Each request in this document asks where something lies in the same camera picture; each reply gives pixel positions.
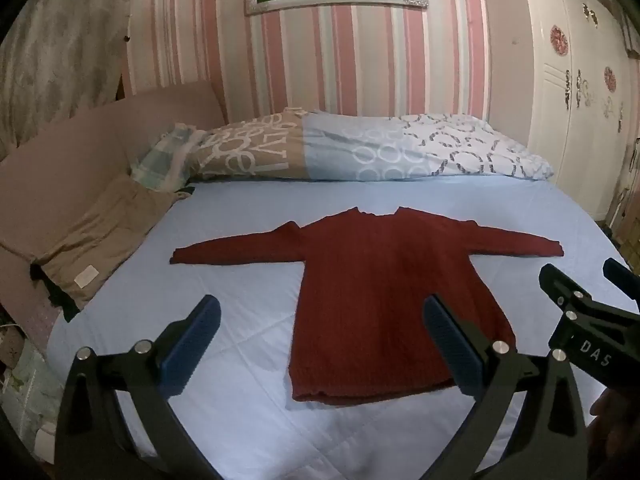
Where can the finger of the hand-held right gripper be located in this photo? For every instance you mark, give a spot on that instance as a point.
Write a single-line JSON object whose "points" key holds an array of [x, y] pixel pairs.
{"points": [[620, 275], [557, 282]]}

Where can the dark cloth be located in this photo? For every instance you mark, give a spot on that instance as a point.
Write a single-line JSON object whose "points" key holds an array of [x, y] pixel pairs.
{"points": [[60, 300]]}

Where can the person's right hand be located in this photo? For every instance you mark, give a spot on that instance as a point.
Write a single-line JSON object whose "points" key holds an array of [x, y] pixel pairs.
{"points": [[610, 410]]}

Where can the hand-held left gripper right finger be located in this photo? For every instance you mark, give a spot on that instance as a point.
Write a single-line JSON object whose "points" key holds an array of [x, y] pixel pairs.
{"points": [[450, 345]]}

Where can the grey patterned curtain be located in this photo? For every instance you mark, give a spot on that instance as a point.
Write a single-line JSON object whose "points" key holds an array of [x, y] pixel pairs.
{"points": [[60, 50]]}

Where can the light blue bed sheet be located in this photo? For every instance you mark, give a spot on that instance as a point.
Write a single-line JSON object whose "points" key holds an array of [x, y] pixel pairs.
{"points": [[225, 220]]}

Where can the brown padded headboard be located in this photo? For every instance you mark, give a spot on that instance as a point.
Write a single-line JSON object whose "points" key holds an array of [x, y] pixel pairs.
{"points": [[75, 150]]}

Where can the checkered pillow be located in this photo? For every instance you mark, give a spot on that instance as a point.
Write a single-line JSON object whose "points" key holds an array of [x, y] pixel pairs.
{"points": [[162, 160]]}

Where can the red knitted sweater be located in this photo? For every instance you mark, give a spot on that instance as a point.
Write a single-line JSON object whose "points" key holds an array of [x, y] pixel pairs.
{"points": [[390, 285]]}

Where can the white wardrobe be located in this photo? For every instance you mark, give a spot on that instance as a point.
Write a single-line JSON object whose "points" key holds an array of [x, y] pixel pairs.
{"points": [[575, 110]]}

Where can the tan cloth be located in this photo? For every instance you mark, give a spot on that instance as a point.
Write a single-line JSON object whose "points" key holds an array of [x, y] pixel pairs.
{"points": [[100, 230]]}

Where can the long patterned pillow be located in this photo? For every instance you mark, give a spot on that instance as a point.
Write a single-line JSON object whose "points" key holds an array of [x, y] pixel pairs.
{"points": [[350, 150]]}

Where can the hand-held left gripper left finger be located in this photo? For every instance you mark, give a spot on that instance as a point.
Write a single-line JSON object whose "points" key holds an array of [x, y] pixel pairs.
{"points": [[192, 345]]}

